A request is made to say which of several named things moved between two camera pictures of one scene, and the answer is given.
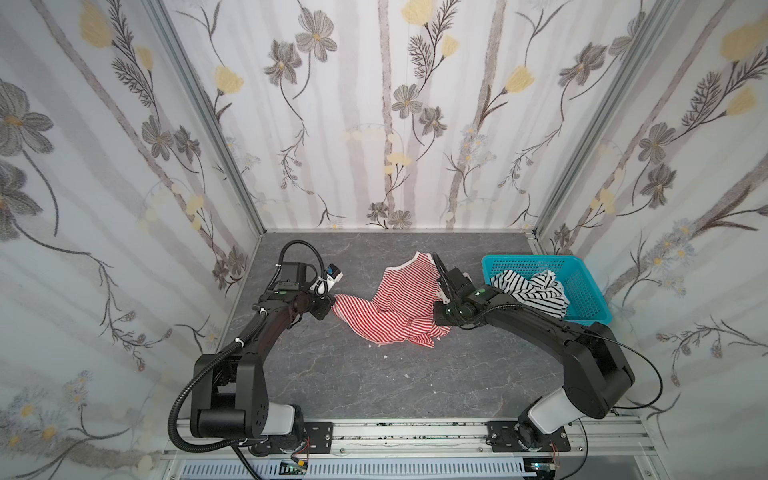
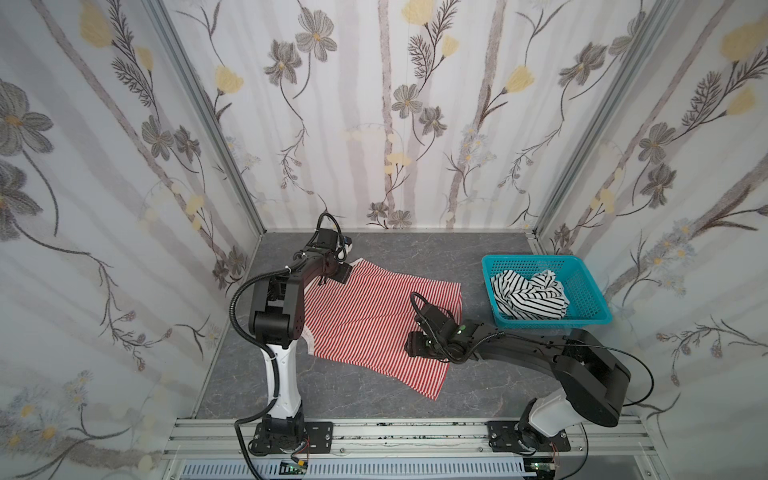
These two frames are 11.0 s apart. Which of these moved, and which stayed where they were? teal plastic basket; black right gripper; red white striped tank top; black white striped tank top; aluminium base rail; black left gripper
Moved: black right gripper; red white striped tank top; black left gripper
Stayed: black white striped tank top; aluminium base rail; teal plastic basket
